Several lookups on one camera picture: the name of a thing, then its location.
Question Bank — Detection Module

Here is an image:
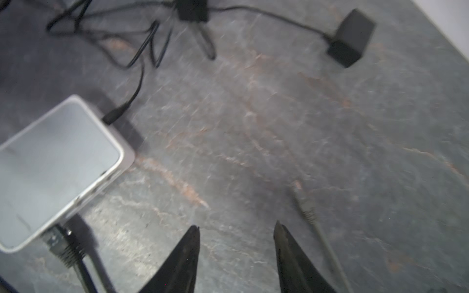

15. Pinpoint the black ethernet cable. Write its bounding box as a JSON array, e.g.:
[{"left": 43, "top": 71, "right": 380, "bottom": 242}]
[{"left": 42, "top": 224, "right": 100, "bottom": 293}]

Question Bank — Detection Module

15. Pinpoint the black power brick far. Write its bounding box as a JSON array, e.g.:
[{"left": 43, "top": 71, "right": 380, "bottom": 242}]
[{"left": 326, "top": 9, "right": 376, "bottom": 68}]

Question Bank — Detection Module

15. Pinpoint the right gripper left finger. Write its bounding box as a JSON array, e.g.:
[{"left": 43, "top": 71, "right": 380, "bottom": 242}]
[{"left": 140, "top": 225, "right": 200, "bottom": 293}]

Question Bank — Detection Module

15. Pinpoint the grey ethernet cable far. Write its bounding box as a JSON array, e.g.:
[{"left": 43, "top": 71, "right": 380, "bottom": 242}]
[{"left": 289, "top": 180, "right": 354, "bottom": 293}]

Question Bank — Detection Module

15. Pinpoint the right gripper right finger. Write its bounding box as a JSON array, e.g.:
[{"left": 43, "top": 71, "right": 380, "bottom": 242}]
[{"left": 274, "top": 222, "right": 336, "bottom": 293}]

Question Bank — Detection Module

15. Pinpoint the black power cord tangled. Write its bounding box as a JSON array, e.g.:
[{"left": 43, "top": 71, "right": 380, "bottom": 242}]
[{"left": 0, "top": 0, "right": 334, "bottom": 126}]

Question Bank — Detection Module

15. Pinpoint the black power adapter plug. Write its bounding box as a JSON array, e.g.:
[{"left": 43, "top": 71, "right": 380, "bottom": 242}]
[{"left": 175, "top": 0, "right": 209, "bottom": 23}]

